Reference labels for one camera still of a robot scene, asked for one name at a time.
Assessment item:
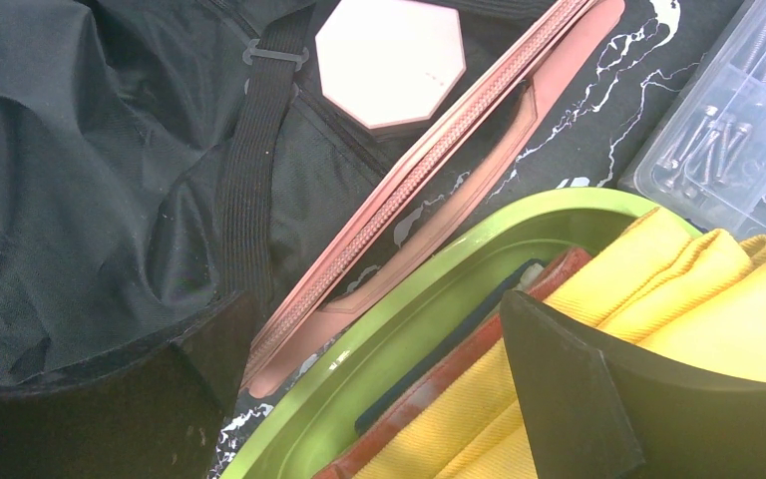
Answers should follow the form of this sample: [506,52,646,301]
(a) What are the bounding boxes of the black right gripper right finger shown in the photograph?
[500,291,766,478]

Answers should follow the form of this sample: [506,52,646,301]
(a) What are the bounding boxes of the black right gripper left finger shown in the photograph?
[0,293,259,478]

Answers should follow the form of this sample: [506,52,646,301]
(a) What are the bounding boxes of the red snack packet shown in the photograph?
[315,246,592,478]

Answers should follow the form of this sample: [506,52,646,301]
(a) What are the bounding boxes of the yellow snack packet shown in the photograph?
[358,210,766,478]

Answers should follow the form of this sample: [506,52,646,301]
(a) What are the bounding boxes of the green plastic tray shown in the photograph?
[219,188,704,479]

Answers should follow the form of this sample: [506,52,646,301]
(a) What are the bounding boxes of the pink hard-shell suitcase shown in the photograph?
[0,1,624,391]

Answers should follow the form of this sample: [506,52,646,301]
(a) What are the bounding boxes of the round pink compact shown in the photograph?
[315,0,467,138]

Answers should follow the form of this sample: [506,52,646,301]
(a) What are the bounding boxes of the blue cloth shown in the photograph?
[354,258,546,435]

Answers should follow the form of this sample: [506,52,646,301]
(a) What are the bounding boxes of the clear plastic screw box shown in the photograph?
[619,1,766,240]

